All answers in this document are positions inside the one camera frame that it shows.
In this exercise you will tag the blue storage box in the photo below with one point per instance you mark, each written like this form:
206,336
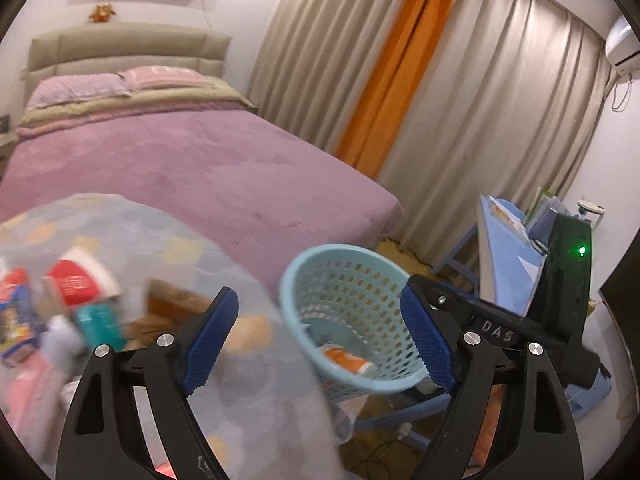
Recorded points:
587,400

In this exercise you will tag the pink plastic bag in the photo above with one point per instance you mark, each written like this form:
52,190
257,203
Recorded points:
30,390

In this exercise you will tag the bed with purple cover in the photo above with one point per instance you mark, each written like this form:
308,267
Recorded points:
200,160

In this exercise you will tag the blue stool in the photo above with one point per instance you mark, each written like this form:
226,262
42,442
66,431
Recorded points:
457,255

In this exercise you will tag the light blue plastic basket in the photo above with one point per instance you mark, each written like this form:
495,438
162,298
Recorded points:
350,285

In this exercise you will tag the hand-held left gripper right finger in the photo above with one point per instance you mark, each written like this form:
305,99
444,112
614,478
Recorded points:
430,340

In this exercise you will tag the beige curtain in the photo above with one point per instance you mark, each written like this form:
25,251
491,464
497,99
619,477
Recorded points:
500,110
320,50

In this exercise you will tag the round table with patterned cloth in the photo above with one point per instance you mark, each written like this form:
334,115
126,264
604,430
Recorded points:
150,240

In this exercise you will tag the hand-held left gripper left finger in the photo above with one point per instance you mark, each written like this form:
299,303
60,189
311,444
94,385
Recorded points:
212,340

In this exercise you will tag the red paper cup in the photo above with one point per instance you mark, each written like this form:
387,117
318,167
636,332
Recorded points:
75,280

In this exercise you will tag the stack of upright books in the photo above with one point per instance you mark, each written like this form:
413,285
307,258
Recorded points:
547,210

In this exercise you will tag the clear plastic bag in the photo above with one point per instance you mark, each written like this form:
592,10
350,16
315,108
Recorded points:
347,417

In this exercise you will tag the orange plush toy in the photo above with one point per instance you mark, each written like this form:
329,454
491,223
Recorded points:
102,13

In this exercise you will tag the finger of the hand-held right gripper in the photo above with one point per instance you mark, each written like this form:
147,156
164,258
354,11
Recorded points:
492,329

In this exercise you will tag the orange and white wrapper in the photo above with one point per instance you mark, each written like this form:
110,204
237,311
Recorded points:
345,357

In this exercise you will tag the folded beige blanket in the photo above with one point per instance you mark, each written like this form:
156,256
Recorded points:
200,97

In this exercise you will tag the beige padded headboard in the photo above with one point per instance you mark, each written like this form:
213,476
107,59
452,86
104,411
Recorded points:
125,45

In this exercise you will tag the pink pillow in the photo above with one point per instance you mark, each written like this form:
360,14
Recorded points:
165,76

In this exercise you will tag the teal packet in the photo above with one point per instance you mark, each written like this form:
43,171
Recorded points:
100,325

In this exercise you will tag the blue printed carton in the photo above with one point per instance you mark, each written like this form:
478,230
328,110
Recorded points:
17,320

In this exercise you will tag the blue chair base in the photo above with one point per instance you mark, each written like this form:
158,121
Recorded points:
400,412

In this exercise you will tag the brown paper wrapper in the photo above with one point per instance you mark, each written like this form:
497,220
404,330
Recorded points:
170,305

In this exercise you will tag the white air conditioner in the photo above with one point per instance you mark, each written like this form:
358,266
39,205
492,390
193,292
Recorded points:
625,45

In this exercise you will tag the purple pillow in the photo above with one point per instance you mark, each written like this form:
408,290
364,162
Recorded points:
75,89

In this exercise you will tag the orange curtain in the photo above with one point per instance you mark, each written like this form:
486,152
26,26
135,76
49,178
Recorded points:
395,85

